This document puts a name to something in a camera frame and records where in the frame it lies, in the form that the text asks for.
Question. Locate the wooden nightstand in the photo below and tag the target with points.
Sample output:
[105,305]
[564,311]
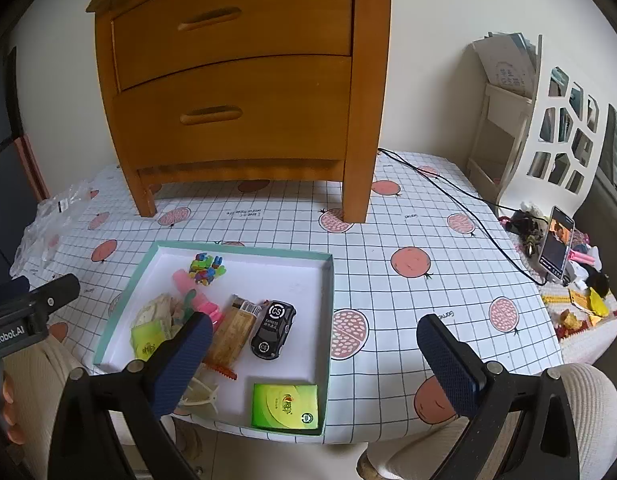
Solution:
[368,85]

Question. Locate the clear plastic bags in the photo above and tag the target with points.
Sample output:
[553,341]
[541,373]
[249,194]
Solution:
[53,220]

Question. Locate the green cardboard box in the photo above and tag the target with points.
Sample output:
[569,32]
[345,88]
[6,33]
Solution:
[283,407]

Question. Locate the checked fruit print tablecloth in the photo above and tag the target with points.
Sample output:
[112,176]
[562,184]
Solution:
[413,210]

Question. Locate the pink hair roller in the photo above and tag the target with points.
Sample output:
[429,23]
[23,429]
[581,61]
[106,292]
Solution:
[182,282]

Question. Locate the green plastic comb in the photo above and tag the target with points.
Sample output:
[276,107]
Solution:
[190,307]

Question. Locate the white tray with teal rim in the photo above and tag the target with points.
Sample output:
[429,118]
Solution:
[288,280]

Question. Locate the person's right leg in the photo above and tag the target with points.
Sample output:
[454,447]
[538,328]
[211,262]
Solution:
[593,400]

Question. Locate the papers in bookshelf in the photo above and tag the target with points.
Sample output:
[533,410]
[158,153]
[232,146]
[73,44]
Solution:
[503,65]

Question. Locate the smartphone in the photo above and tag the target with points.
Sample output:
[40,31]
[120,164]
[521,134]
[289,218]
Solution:
[555,245]

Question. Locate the black toy figure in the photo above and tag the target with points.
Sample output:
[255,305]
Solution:
[525,225]

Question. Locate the brown snack packet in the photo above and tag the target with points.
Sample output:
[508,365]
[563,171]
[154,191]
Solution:
[233,332]

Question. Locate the pink wooden strip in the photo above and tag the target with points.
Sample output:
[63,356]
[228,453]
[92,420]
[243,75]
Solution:
[33,170]

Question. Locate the person's left hand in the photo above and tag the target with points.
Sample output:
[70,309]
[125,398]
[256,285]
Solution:
[11,410]

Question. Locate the white cutout bookshelf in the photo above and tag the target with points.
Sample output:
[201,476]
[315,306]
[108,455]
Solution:
[505,105]

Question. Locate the white hair claw clip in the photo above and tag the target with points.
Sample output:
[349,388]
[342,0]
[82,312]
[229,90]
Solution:
[203,392]

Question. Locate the beige packet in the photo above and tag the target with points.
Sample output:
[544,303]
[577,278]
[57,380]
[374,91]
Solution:
[153,310]

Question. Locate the dark panel door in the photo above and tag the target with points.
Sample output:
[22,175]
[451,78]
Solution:
[3,160]

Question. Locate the grey cushion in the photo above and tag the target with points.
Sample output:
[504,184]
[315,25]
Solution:
[615,155]

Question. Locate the small green packet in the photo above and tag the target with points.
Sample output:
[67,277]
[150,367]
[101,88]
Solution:
[147,342]

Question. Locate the black toy car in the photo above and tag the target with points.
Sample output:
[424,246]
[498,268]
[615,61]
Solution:
[273,330]

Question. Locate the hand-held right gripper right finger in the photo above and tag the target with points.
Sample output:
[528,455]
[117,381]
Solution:
[448,370]

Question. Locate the person's leg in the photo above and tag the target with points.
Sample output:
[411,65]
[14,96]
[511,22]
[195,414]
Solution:
[593,400]
[43,360]

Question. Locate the person's left leg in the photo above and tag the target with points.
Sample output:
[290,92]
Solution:
[43,360]

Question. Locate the bright pink plastic clip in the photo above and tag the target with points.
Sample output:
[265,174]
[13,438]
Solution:
[214,316]

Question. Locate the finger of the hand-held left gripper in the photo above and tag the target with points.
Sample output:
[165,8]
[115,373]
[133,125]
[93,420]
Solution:
[8,290]
[56,292]

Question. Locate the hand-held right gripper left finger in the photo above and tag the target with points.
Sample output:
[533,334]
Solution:
[188,355]

